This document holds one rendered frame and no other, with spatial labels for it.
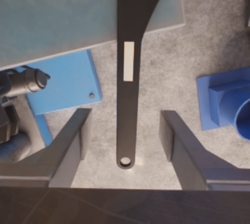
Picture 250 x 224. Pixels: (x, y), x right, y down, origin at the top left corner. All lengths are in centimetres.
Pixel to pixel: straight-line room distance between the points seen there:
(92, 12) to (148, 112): 121
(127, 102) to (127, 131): 5
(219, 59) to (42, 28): 131
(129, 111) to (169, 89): 114
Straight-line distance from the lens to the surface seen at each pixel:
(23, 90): 94
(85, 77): 124
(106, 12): 25
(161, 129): 16
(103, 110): 141
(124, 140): 27
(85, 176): 176
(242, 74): 155
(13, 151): 138
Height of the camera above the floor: 131
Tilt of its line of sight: 73 degrees down
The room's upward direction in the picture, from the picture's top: 176 degrees counter-clockwise
